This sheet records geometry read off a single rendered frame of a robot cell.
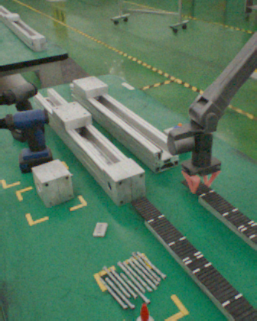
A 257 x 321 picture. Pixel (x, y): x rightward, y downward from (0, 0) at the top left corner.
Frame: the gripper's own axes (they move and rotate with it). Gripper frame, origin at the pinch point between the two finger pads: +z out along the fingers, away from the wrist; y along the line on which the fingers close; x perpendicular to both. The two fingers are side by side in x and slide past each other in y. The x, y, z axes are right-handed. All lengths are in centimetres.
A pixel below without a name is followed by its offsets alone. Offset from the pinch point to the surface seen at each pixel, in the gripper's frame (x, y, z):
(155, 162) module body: -18.1, 4.5, -1.1
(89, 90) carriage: -75, 3, -9
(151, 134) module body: -32.0, -2.5, -3.7
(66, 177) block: -21.6, 34.6, -4.5
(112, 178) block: -11.5, 23.9, -5.9
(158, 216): 4.5, 17.9, 0.0
